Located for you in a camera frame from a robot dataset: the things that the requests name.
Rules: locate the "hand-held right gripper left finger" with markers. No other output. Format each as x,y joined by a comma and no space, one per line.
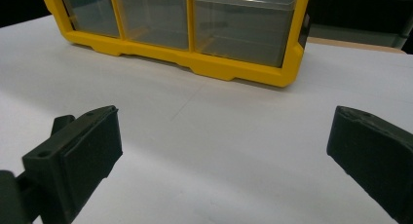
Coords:
81,152

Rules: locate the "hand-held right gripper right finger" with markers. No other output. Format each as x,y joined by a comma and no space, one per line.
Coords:
373,152

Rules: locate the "yellow black drawer organizer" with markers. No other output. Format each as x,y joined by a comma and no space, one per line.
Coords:
207,66

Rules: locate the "clear plastic drawer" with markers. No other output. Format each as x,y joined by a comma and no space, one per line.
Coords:
240,32

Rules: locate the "white board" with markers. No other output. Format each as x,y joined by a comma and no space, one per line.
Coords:
211,136

